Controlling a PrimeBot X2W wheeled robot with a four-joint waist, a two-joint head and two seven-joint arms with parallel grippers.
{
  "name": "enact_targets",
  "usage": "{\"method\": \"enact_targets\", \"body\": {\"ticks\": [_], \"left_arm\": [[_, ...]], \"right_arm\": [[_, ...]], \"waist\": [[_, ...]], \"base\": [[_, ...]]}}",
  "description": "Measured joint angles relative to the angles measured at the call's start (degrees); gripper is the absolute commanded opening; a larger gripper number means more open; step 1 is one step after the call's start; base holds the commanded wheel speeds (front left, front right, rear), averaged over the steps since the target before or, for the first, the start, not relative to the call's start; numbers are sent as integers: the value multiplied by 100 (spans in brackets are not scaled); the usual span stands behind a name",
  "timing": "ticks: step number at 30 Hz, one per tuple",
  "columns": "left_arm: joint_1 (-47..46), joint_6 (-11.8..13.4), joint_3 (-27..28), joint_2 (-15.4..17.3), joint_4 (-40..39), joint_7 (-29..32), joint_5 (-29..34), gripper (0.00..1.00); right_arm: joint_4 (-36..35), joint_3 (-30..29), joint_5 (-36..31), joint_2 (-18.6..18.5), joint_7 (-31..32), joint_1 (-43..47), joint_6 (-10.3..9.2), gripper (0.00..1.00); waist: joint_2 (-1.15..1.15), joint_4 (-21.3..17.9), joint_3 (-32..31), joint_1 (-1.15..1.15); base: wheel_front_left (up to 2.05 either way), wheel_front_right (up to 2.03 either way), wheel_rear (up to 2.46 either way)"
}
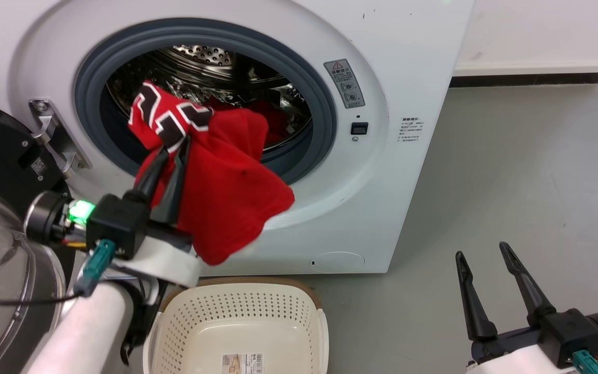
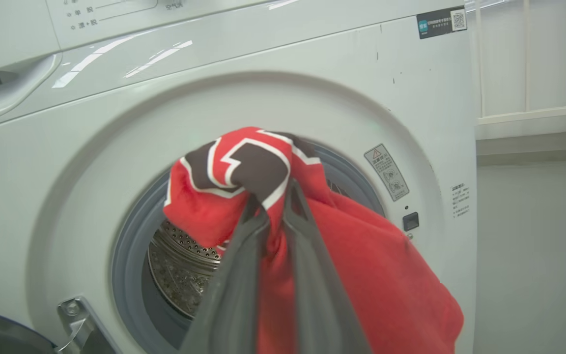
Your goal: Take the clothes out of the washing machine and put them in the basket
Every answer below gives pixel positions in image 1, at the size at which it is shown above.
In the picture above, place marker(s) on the grey rubber door gasket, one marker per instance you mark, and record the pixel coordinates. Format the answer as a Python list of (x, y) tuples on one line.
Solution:
[(325, 98)]

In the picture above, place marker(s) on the metal washer door hinge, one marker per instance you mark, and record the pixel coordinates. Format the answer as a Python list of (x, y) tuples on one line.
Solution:
[(55, 135)]

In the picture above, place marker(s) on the barcode label sticker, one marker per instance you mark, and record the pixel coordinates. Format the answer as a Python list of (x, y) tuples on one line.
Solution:
[(242, 363)]

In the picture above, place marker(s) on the white front-load washing machine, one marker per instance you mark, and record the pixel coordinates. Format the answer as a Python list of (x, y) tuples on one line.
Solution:
[(413, 62)]

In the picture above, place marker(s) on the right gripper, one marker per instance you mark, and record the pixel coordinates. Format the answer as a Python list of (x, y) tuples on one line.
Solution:
[(569, 332)]

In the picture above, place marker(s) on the small white text label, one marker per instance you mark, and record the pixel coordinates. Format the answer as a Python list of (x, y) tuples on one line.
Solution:
[(410, 130)]

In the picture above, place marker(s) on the plain red garment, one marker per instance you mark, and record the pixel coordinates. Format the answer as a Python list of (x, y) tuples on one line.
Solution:
[(277, 122)]

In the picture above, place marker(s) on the red jersey black white numbers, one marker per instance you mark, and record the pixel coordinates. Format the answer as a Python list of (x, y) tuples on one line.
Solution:
[(226, 192)]

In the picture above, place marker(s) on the steel perforated washer drum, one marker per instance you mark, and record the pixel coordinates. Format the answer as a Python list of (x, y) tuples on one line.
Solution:
[(200, 58)]

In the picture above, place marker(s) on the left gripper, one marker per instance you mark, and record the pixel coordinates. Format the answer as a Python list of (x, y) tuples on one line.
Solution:
[(117, 223)]

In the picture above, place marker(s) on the grey warning sticker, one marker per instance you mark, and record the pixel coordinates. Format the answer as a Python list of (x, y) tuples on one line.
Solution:
[(344, 83)]

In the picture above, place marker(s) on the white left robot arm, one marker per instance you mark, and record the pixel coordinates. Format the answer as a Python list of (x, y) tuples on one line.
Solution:
[(86, 332)]

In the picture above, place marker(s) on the round white drain filter cover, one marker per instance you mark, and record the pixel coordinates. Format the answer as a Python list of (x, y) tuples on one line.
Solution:
[(338, 262)]

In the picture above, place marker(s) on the small QR code sticker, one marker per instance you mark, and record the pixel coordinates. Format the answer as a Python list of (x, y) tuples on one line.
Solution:
[(39, 166)]

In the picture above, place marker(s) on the cream perforated plastic laundry basket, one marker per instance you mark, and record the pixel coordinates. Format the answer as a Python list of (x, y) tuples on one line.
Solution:
[(236, 317)]

